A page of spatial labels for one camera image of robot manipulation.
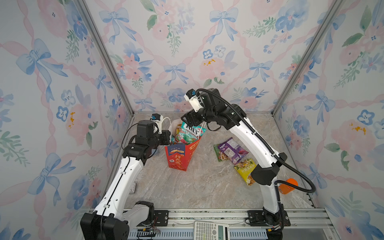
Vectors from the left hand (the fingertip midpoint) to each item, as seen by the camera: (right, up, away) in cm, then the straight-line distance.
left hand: (170, 131), depth 76 cm
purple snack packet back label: (+36, -13, +19) cm, 43 cm away
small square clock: (-21, -31, +6) cm, 38 cm away
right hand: (+9, +9, -5) cm, 13 cm away
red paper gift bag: (+4, -13, +2) cm, 14 cm away
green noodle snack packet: (+29, -16, +19) cm, 38 cm away
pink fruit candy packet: (+7, -2, +3) cm, 8 cm away
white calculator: (+18, -47, -5) cm, 50 cm away
